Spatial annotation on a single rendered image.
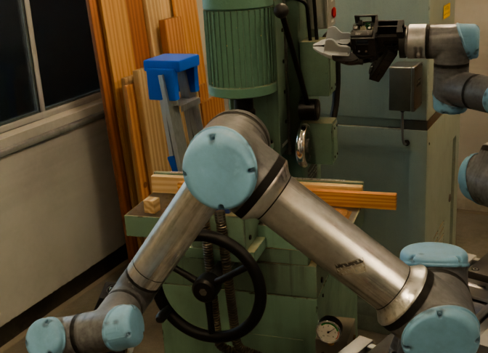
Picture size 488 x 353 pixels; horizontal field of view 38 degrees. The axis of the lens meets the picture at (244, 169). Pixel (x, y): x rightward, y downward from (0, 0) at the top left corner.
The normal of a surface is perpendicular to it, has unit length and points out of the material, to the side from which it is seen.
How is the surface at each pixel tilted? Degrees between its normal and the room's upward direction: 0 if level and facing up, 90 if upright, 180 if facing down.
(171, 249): 102
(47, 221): 90
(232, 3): 90
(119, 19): 87
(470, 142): 90
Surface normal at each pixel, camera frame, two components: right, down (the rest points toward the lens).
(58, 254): 0.89, 0.09
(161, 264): 0.11, 0.50
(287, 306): -0.31, 0.31
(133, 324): 0.94, -0.22
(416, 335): -0.07, 0.40
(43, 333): -0.30, -0.21
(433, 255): -0.04, -0.98
